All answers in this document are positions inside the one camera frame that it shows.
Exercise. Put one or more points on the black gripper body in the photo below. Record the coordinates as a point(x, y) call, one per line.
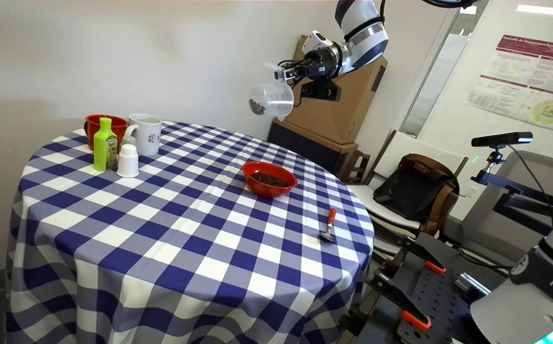
point(319, 63)

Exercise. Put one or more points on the clear plastic measuring jug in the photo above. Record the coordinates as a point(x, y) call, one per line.
point(271, 100)

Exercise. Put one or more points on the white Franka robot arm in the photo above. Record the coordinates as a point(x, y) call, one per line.
point(363, 31)

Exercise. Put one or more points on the small red bowl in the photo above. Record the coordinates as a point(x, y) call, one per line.
point(252, 184)

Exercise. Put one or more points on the brown cardboard box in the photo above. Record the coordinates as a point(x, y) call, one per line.
point(338, 121)

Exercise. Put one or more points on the dark coffee beans pile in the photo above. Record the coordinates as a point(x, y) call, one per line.
point(271, 180)

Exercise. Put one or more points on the white ceramic mug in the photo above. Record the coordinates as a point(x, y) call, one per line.
point(147, 136)

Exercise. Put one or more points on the white salt shaker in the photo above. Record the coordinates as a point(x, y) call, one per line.
point(128, 163)

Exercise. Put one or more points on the green plastic bottle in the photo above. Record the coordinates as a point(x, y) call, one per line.
point(103, 144)

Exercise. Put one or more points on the red cup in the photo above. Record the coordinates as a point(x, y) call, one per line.
point(89, 126)

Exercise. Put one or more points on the blue white checkered tablecloth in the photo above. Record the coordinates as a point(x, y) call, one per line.
point(160, 254)

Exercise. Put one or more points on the grey table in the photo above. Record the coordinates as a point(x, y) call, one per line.
point(516, 210)

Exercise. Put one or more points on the black perforated board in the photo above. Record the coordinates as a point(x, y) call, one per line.
point(440, 298)

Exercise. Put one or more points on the grey metal frame post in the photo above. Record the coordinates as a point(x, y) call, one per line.
point(438, 69)

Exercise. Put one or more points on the black stereo camera bar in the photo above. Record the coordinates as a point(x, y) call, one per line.
point(501, 138)

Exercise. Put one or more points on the white wall poster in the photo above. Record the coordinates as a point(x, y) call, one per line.
point(530, 77)

